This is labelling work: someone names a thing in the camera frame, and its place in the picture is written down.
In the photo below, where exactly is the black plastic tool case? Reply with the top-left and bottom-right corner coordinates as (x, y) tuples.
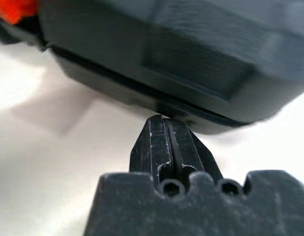
(38, 0), (304, 136)

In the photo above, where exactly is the orange black plastic part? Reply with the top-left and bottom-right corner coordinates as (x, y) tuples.
(0, 0), (48, 51)

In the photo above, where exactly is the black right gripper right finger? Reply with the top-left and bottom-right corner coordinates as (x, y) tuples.
(166, 118), (224, 183)

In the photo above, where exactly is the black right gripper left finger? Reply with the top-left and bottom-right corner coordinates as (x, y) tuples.
(128, 117), (179, 183)

